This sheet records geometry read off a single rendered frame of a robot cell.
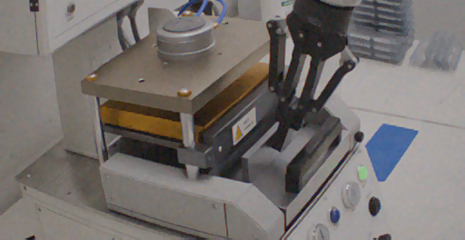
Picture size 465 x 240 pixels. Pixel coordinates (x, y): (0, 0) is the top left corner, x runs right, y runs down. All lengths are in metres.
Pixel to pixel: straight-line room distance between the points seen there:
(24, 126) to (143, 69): 0.53
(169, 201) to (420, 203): 0.55
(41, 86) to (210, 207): 0.67
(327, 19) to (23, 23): 0.42
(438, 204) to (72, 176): 0.66
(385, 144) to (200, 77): 0.66
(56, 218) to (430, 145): 0.81
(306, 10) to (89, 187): 0.42
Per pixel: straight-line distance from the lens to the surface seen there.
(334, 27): 0.94
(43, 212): 1.19
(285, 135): 1.04
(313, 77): 0.99
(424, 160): 1.51
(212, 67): 1.01
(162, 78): 1.00
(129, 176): 1.01
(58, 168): 1.20
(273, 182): 1.03
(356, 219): 1.16
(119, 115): 1.06
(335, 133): 1.09
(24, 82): 1.49
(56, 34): 1.03
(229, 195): 0.95
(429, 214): 1.34
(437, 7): 3.54
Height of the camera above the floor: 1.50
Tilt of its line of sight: 26 degrees down
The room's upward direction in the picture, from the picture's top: 4 degrees counter-clockwise
